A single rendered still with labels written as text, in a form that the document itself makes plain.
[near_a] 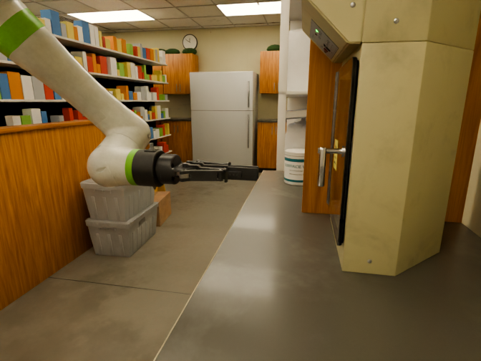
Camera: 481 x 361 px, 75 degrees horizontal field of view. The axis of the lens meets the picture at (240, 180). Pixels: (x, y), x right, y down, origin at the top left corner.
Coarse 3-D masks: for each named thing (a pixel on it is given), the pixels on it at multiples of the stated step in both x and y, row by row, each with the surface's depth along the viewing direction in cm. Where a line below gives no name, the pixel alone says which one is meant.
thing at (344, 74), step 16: (352, 64) 60; (352, 80) 60; (336, 96) 87; (352, 96) 61; (336, 112) 85; (352, 112) 62; (336, 128) 83; (336, 160) 79; (336, 176) 77; (336, 192) 76; (336, 208) 74; (336, 224) 72; (336, 240) 71
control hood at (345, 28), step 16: (304, 0) 60; (320, 0) 57; (336, 0) 57; (352, 0) 56; (304, 16) 72; (320, 16) 60; (336, 16) 58; (352, 16) 57; (304, 32) 88; (336, 32) 59; (352, 32) 58; (320, 48) 87; (352, 48) 64
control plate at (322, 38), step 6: (312, 24) 71; (312, 30) 76; (318, 30) 70; (312, 36) 82; (318, 36) 75; (324, 36) 70; (318, 42) 82; (324, 42) 75; (330, 42) 70; (330, 48) 75; (336, 48) 69; (330, 54) 81
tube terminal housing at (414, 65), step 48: (384, 0) 56; (432, 0) 54; (480, 0) 64; (384, 48) 57; (432, 48) 57; (384, 96) 59; (432, 96) 61; (384, 144) 61; (432, 144) 65; (384, 192) 64; (432, 192) 69; (384, 240) 66; (432, 240) 74
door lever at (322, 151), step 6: (318, 150) 69; (324, 150) 68; (330, 150) 68; (336, 150) 68; (342, 150) 67; (324, 156) 68; (342, 156) 68; (324, 162) 69; (318, 168) 70; (324, 168) 69; (318, 174) 70; (324, 174) 70; (318, 180) 70; (324, 180) 70
